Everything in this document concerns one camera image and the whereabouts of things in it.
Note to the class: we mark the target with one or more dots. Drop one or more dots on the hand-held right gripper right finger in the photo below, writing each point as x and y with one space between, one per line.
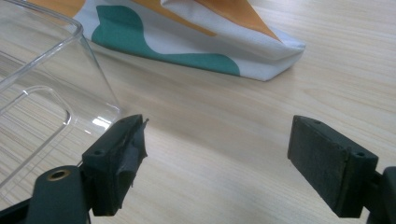
323 161

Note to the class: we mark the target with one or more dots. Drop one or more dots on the white tote bag green orange print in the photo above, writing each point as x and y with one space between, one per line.
193 40

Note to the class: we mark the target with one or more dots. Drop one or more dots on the clear plastic box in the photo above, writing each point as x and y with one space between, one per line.
46 77

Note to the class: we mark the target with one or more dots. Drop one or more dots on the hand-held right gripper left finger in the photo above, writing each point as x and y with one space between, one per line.
109 168

